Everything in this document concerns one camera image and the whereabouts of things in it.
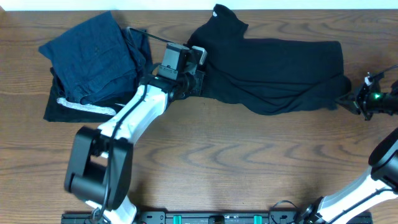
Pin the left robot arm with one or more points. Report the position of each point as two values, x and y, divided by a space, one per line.
100 166

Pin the folded black garment white stripe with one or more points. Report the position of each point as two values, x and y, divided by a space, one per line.
60 109

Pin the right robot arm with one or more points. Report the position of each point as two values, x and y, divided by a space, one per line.
379 181

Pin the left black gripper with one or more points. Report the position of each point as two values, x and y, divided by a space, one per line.
199 83

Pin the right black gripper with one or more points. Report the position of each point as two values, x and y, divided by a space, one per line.
359 101

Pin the folded dark blue shorts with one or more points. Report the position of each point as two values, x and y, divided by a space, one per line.
97 60

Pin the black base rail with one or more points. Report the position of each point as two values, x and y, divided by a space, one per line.
210 218

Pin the black polo shirt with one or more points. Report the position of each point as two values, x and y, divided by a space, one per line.
268 76

